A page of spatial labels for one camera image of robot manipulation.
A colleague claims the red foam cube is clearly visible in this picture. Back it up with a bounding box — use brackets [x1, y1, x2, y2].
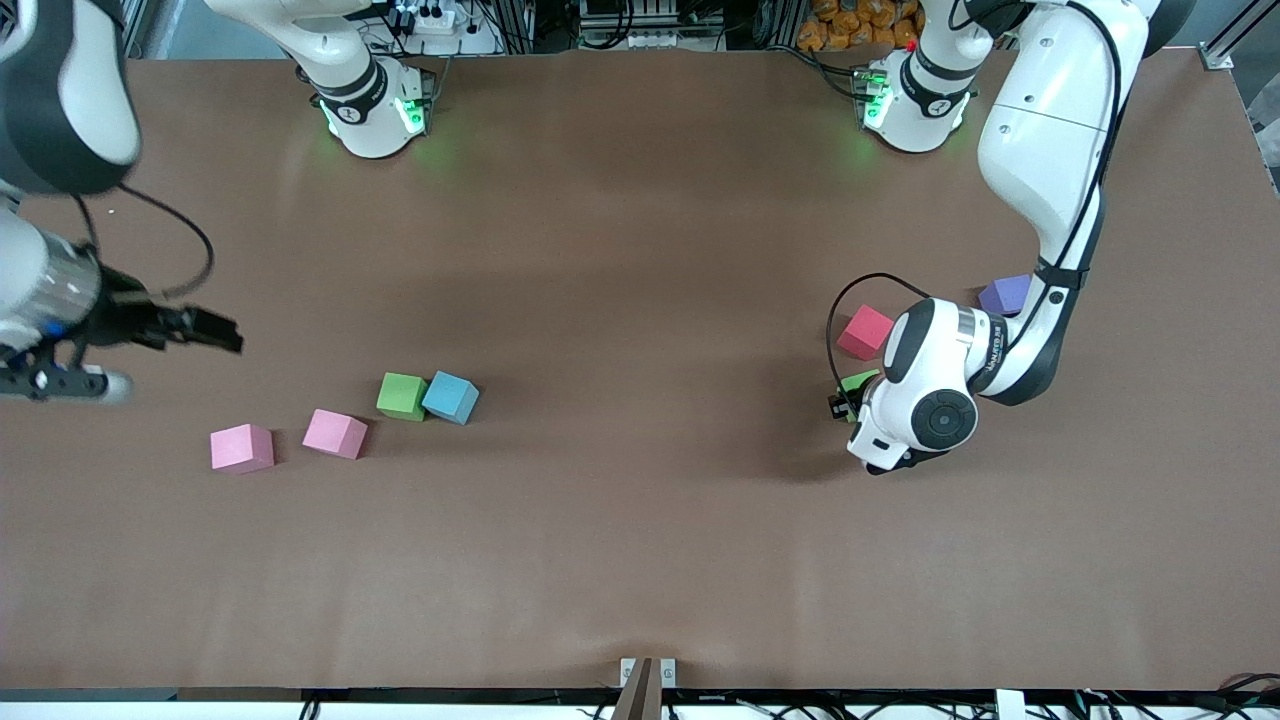
[837, 305, 896, 361]

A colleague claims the pink foam cube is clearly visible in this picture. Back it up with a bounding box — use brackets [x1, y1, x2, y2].
[302, 409, 369, 460]
[210, 424, 275, 473]

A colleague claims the purple foam cube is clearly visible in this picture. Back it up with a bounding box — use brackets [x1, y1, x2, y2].
[978, 275, 1033, 317]

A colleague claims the blue foam cube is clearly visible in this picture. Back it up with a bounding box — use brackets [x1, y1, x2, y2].
[421, 371, 480, 426]

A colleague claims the pile of orange objects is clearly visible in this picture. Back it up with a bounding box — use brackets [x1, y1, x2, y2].
[797, 0, 921, 51]

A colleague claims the white power strip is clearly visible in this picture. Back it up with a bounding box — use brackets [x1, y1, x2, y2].
[398, 3, 463, 34]

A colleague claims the white equipment rack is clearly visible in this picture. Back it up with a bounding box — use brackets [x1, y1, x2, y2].
[578, 0, 691, 51]

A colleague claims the grey plastic sheet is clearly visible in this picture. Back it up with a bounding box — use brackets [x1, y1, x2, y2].
[1250, 95, 1280, 191]

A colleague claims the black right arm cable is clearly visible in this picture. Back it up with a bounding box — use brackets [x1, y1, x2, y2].
[70, 183, 216, 301]

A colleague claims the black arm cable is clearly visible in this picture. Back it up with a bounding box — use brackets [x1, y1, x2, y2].
[70, 183, 216, 301]
[826, 0, 1126, 401]

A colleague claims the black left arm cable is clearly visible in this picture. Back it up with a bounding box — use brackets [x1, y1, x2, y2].
[826, 0, 1126, 401]

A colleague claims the brown post with white brackets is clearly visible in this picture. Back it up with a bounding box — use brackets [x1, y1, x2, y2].
[620, 657, 677, 720]

